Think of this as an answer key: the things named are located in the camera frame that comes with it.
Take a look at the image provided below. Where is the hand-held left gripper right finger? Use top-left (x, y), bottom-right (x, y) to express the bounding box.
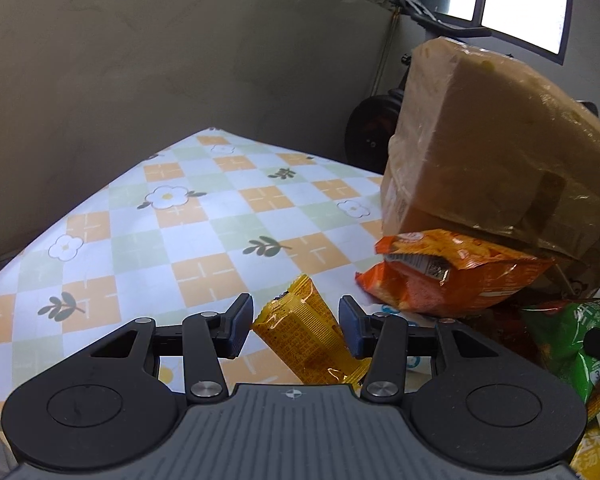
top-left (339, 296), bottom-right (506, 404)

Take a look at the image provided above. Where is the bright yellow snack packet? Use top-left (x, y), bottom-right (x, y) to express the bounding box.
top-left (570, 396), bottom-right (600, 480)

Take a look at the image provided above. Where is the amber yellow snack packet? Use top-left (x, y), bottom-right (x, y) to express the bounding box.
top-left (251, 274), bottom-right (374, 386)

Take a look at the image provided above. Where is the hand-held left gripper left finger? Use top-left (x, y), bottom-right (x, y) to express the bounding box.
top-left (87, 294), bottom-right (254, 404)

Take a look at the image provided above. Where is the brown cardboard box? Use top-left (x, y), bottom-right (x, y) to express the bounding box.
top-left (380, 36), bottom-right (600, 292)

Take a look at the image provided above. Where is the green snack packet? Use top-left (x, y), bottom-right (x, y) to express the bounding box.
top-left (521, 299), bottom-right (600, 407)

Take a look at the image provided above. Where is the black exercise bike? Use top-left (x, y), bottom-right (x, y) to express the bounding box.
top-left (344, 0), bottom-right (494, 174)

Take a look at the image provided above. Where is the orange snack packet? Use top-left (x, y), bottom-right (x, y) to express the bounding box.
top-left (355, 229), bottom-right (557, 319)

